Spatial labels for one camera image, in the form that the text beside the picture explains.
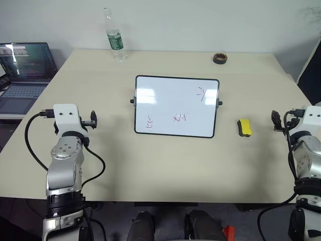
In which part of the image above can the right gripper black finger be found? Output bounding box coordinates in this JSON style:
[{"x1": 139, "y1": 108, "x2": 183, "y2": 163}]
[{"x1": 271, "y1": 109, "x2": 283, "y2": 132}]

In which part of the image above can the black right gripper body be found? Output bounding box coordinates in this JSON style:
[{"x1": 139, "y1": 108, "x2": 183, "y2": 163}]
[{"x1": 281, "y1": 117, "x2": 304, "y2": 137}]

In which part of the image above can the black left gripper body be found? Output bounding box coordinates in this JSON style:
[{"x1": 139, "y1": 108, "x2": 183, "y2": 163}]
[{"x1": 79, "y1": 116, "x2": 92, "y2": 132}]

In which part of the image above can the yellow and black eraser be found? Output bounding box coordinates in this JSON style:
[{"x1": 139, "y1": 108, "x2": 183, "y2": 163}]
[{"x1": 236, "y1": 118, "x2": 253, "y2": 138}]

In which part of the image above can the black panel with white edge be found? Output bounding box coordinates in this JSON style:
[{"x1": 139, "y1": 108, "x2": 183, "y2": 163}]
[{"x1": 296, "y1": 36, "x2": 321, "y2": 106}]

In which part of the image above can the open grey laptop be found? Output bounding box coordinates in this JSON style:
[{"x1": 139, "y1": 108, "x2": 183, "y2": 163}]
[{"x1": 0, "y1": 42, "x2": 59, "y2": 116}]

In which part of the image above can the clear plastic bottle green label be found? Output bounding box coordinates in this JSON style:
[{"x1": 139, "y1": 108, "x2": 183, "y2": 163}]
[{"x1": 102, "y1": 7, "x2": 128, "y2": 63}]

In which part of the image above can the small black-framed whiteboard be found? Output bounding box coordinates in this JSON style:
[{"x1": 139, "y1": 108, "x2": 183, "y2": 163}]
[{"x1": 129, "y1": 74, "x2": 224, "y2": 139}]

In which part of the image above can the dark rounded shape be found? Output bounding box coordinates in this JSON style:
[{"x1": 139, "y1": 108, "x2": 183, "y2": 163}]
[
  {"x1": 126, "y1": 210, "x2": 155, "y2": 241},
  {"x1": 184, "y1": 209, "x2": 227, "y2": 241}
]

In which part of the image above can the small red object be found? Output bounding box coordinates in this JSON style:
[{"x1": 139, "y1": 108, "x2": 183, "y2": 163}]
[{"x1": 221, "y1": 225, "x2": 236, "y2": 241}]

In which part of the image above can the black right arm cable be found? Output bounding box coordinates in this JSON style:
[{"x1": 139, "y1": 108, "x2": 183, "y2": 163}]
[{"x1": 257, "y1": 107, "x2": 308, "y2": 241}]

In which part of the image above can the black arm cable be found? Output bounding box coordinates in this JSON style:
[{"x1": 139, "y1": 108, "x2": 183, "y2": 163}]
[
  {"x1": 257, "y1": 107, "x2": 308, "y2": 241},
  {"x1": 24, "y1": 108, "x2": 106, "y2": 188}
]

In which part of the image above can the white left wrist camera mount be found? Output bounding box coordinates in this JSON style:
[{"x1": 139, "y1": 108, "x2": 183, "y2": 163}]
[{"x1": 53, "y1": 103, "x2": 81, "y2": 134}]

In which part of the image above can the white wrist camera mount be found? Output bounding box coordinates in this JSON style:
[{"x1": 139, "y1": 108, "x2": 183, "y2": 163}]
[
  {"x1": 53, "y1": 103, "x2": 81, "y2": 134},
  {"x1": 301, "y1": 105, "x2": 321, "y2": 134}
]

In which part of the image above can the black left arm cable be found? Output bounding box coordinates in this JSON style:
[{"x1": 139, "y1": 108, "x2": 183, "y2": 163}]
[{"x1": 24, "y1": 108, "x2": 106, "y2": 188}]

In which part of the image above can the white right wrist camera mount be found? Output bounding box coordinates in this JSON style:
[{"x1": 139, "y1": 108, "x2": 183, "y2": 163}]
[{"x1": 301, "y1": 105, "x2": 321, "y2": 134}]

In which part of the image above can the brown round ring object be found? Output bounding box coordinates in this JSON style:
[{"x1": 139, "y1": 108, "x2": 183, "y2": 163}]
[{"x1": 213, "y1": 52, "x2": 228, "y2": 66}]

